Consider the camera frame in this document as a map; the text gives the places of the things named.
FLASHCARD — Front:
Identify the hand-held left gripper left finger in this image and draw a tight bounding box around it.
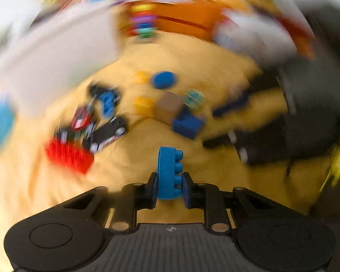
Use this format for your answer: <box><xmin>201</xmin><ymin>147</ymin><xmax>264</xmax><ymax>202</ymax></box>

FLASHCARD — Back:
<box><xmin>61</xmin><ymin>172</ymin><xmax>158</xmax><ymax>232</ymax></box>

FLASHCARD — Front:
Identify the yellow toy brick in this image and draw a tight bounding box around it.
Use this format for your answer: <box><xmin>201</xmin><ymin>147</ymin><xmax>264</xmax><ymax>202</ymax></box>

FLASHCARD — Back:
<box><xmin>134</xmin><ymin>72</ymin><xmax>150</xmax><ymax>85</ymax></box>

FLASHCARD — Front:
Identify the white plastic storage bin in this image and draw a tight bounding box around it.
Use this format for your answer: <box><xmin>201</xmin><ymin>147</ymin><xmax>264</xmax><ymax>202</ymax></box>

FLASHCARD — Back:
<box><xmin>0</xmin><ymin>7</ymin><xmax>123</xmax><ymax>115</ymax></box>

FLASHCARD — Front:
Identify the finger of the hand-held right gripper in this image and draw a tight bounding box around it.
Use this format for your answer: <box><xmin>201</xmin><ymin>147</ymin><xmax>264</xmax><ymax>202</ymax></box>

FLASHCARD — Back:
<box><xmin>212</xmin><ymin>93</ymin><xmax>250</xmax><ymax>117</ymax></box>
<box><xmin>202</xmin><ymin>131</ymin><xmax>245</xmax><ymax>149</ymax></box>

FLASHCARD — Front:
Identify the red toy brick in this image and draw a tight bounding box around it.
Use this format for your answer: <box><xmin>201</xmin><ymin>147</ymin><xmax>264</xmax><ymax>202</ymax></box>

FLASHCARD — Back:
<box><xmin>45</xmin><ymin>139</ymin><xmax>95</xmax><ymax>174</ymax></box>

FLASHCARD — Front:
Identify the rainbow stacking ring toy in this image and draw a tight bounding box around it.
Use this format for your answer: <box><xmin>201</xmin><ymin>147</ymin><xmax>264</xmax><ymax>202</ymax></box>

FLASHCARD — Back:
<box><xmin>130</xmin><ymin>3</ymin><xmax>157</xmax><ymax>39</ymax></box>

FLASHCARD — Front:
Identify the orange box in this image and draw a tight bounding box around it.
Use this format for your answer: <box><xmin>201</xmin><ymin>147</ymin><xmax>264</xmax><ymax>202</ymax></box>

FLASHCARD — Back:
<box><xmin>152</xmin><ymin>2</ymin><xmax>225</xmax><ymax>39</ymax></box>

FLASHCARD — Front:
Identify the teal gear toy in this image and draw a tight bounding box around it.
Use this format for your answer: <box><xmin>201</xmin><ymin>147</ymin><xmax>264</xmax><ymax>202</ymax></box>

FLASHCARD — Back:
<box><xmin>185</xmin><ymin>89</ymin><xmax>205</xmax><ymax>110</ymax></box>

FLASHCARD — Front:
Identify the brown wooden block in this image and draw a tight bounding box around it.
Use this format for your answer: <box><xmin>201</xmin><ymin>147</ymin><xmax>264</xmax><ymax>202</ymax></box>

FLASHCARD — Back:
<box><xmin>155</xmin><ymin>91</ymin><xmax>185</xmax><ymax>124</ymax></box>

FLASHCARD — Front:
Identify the yellow blanket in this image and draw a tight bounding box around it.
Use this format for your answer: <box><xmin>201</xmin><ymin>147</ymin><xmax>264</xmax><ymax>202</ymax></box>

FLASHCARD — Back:
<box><xmin>0</xmin><ymin>30</ymin><xmax>329</xmax><ymax>272</ymax></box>

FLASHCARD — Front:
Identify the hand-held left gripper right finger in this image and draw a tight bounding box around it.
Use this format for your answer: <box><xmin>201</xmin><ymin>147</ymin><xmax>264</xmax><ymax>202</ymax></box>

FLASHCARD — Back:
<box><xmin>183</xmin><ymin>172</ymin><xmax>281</xmax><ymax>233</ymax></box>

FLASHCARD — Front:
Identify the white object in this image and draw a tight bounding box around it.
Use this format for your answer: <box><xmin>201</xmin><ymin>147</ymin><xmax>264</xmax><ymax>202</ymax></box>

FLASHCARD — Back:
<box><xmin>215</xmin><ymin>14</ymin><xmax>296</xmax><ymax>61</ymax></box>

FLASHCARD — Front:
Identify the dark blue toy brick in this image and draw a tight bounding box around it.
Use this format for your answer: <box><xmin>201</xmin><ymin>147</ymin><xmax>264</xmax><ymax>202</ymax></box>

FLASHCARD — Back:
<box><xmin>172</xmin><ymin>110</ymin><xmax>205</xmax><ymax>140</ymax></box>

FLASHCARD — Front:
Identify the black white toy car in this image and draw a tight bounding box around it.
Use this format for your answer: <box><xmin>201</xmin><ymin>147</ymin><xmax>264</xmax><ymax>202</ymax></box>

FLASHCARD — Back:
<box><xmin>89</xmin><ymin>117</ymin><xmax>129</xmax><ymax>151</ymax></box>

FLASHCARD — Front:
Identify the red black toy car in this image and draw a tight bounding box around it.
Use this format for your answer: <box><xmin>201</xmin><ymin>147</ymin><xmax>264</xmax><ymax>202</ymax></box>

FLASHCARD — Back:
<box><xmin>70</xmin><ymin>106</ymin><xmax>93</xmax><ymax>131</ymax></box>

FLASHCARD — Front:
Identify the blue round disc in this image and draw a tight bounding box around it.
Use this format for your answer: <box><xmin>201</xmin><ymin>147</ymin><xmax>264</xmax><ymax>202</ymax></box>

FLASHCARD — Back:
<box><xmin>152</xmin><ymin>71</ymin><xmax>177</xmax><ymax>89</ymax></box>

